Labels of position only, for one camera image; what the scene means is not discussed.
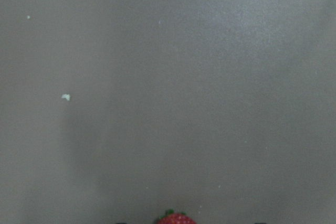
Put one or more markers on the red strawberry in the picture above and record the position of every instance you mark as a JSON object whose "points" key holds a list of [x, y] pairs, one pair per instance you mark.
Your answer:
{"points": [[172, 217]]}

